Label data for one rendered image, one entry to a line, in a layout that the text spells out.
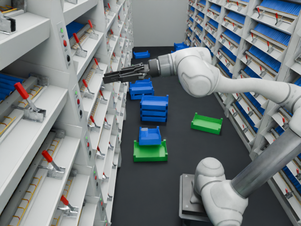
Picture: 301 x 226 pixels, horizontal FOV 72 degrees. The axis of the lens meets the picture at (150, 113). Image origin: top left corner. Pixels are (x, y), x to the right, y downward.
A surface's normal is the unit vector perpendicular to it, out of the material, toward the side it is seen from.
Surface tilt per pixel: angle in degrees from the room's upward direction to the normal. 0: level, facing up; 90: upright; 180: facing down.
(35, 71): 90
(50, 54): 90
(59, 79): 90
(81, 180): 19
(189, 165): 0
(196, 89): 86
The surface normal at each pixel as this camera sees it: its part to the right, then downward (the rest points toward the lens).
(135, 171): 0.00, -0.83
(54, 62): 0.04, 0.55
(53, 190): 0.32, -0.80
